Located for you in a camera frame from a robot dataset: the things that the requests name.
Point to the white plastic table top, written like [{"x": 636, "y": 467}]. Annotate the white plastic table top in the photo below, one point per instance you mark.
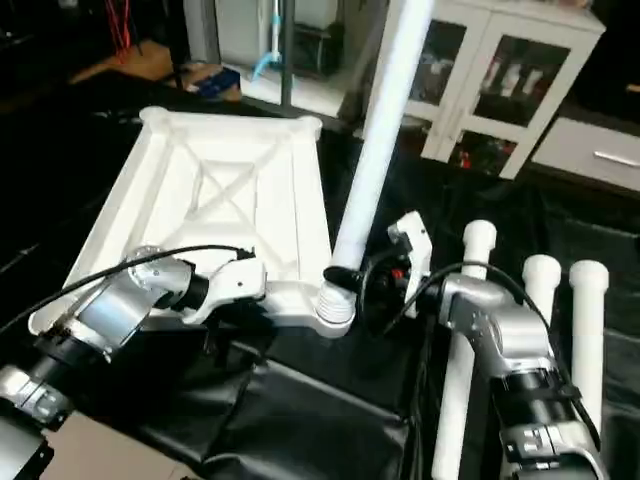
[{"x": 230, "y": 180}]

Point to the white plastic table leg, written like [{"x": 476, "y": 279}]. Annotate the white plastic table leg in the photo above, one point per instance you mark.
[
  {"x": 460, "y": 380},
  {"x": 588, "y": 340},
  {"x": 541, "y": 290},
  {"x": 380, "y": 130}
]

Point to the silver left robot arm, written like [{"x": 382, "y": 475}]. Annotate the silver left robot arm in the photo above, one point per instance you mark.
[{"x": 110, "y": 310}]

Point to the black work mat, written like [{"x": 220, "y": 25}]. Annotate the black work mat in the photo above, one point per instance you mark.
[{"x": 300, "y": 420}]

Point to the white glass door cabinet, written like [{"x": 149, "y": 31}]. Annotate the white glass door cabinet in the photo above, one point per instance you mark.
[{"x": 480, "y": 80}]

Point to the grey metal pole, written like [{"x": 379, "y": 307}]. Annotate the grey metal pole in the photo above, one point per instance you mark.
[{"x": 288, "y": 55}]

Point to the brown cardboard box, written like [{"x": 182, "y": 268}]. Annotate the brown cardboard box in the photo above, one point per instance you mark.
[{"x": 212, "y": 80}]

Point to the light blue mop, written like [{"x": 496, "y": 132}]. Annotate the light blue mop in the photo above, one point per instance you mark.
[{"x": 266, "y": 50}]

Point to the white drawer unit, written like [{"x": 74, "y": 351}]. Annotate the white drawer unit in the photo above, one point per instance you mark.
[{"x": 595, "y": 150}]

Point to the white appliance cabinet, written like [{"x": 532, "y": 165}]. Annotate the white appliance cabinet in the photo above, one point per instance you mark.
[{"x": 245, "y": 28}]

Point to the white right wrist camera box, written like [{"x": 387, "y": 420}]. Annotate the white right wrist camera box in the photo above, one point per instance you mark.
[{"x": 412, "y": 250}]

